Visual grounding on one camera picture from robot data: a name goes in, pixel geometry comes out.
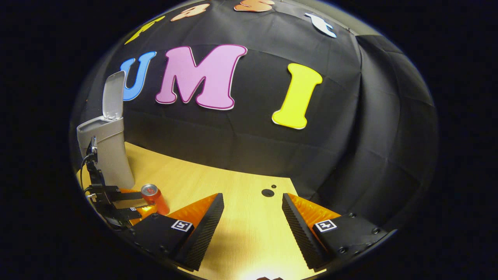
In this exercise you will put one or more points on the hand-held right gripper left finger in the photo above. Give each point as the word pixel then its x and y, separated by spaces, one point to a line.
pixel 206 233

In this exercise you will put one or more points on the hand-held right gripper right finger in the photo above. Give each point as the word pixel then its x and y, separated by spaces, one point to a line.
pixel 299 233

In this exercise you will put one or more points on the white desktop garbage bin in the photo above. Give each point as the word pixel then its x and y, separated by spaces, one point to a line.
pixel 113 155

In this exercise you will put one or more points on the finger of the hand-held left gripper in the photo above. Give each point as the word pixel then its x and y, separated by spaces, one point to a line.
pixel 130 214
pixel 128 196

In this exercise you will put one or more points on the red pop can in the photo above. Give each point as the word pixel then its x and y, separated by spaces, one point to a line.
pixel 157 202

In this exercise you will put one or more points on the black backdrop cloth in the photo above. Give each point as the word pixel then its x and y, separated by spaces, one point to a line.
pixel 264 136

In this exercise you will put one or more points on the wooden desktop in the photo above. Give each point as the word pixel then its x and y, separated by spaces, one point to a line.
pixel 241 217

